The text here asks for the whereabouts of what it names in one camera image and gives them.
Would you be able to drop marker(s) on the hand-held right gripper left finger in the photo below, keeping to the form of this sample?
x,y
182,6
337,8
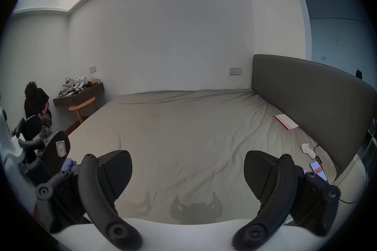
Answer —
x,y
97,202

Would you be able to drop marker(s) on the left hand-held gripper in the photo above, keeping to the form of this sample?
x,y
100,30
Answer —
x,y
6,144

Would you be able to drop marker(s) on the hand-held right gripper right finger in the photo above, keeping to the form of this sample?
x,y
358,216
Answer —
x,y
276,191

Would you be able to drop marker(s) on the blue cloth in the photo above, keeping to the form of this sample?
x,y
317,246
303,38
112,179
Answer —
x,y
69,165

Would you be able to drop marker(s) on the phone with red screen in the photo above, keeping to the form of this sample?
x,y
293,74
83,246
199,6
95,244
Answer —
x,y
318,170

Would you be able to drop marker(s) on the wooden chair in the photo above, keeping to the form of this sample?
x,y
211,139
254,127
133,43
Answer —
x,y
84,105

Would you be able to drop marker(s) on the white card with pink edge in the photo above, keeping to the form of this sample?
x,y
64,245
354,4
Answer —
x,y
286,122

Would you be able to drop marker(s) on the grey padded headboard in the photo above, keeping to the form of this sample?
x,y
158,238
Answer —
x,y
318,102

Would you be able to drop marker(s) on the bed with beige sheet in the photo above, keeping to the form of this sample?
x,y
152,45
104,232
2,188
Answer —
x,y
191,141

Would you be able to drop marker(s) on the dark wall shelf with items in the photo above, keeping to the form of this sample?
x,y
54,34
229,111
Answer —
x,y
77,94

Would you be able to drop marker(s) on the white wall switch plate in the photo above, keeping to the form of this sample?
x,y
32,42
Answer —
x,y
93,69
235,71

